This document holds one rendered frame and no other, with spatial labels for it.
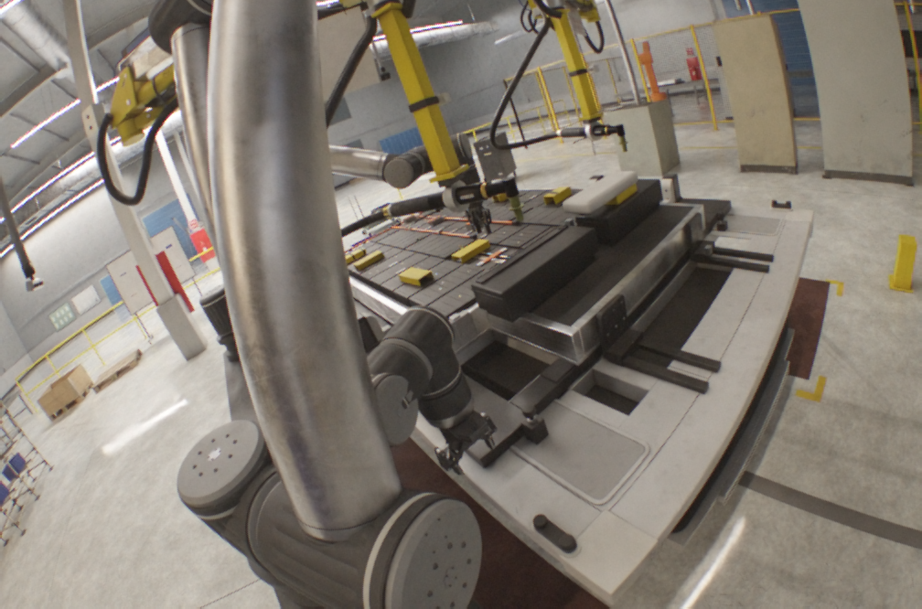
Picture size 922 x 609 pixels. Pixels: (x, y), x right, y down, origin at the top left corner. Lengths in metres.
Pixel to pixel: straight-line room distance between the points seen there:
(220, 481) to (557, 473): 0.65
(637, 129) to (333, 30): 5.05
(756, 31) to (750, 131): 1.27
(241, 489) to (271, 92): 0.50
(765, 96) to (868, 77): 1.40
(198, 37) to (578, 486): 1.08
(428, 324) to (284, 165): 0.39
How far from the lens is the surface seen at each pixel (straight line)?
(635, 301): 1.20
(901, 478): 2.08
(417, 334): 0.63
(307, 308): 0.35
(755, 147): 5.41
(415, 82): 0.99
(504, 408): 1.00
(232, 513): 0.62
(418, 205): 1.08
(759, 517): 1.78
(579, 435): 0.94
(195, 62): 0.67
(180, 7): 0.70
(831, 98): 5.09
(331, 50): 1.08
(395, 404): 0.55
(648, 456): 0.88
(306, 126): 0.39
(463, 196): 0.99
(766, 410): 1.53
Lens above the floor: 1.56
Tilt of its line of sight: 21 degrees down
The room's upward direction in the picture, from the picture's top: 20 degrees counter-clockwise
